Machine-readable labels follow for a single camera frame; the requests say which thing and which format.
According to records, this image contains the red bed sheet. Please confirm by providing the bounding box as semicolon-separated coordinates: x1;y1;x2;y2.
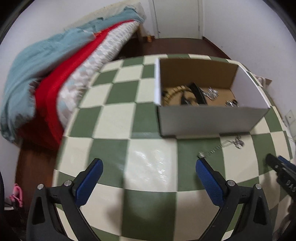
17;22;125;150

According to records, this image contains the wooden bead bracelet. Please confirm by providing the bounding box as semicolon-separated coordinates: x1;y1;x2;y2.
162;85;189;106

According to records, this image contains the teal blanket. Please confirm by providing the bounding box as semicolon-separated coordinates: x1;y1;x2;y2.
1;6;146;143

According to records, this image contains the white door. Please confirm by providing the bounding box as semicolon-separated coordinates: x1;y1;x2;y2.
149;0;204;39

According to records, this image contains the white wall socket strip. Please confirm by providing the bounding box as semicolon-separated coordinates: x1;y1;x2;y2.
285;110;296;140

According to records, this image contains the pink object on floor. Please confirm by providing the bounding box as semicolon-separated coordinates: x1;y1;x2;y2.
9;183;23;208

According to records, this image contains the thick silver chain bracelet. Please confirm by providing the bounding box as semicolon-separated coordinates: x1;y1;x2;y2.
224;99;240;108

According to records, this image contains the black fitness band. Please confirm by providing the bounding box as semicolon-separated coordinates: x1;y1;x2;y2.
180;83;208;105

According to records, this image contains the open cardboard box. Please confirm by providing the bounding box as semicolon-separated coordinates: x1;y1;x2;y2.
154;55;271;138

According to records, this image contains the green white checkered tablecloth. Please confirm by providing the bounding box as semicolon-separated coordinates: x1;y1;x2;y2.
53;54;295;240

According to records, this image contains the silver pendant necklace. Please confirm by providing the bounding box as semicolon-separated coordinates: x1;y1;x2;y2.
198;136;245;159

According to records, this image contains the checkered grey white mattress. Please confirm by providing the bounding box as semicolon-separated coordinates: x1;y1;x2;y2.
57;21;140;128

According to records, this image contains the thin silver chain bracelet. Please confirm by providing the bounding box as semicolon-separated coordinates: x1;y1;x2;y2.
201;86;220;100

